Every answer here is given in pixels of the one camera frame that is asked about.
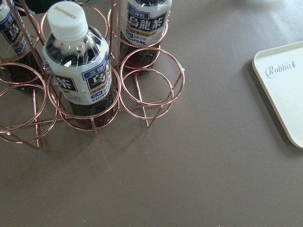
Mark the cream rabbit tray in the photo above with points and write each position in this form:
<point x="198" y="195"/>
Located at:
<point x="280" y="72"/>

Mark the right tea bottle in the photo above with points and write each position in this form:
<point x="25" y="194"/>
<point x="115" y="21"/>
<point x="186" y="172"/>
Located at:
<point x="142" y="23"/>

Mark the front tea bottle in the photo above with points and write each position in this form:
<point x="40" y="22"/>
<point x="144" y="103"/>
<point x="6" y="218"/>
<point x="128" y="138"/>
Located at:
<point x="78" y="56"/>

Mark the copper wire bottle rack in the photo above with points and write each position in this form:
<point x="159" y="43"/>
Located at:
<point x="127" y="91"/>

